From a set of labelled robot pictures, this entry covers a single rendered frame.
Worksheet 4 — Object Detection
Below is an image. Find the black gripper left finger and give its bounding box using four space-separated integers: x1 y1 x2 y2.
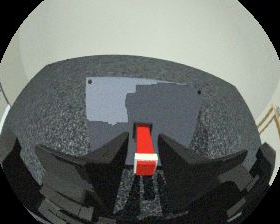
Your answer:
35 132 129 216

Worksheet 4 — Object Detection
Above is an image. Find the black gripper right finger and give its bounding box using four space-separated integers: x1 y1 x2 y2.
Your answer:
157 133 248 214

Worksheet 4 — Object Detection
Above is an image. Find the red peg with white band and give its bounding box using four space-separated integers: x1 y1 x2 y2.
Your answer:
133 124 159 176

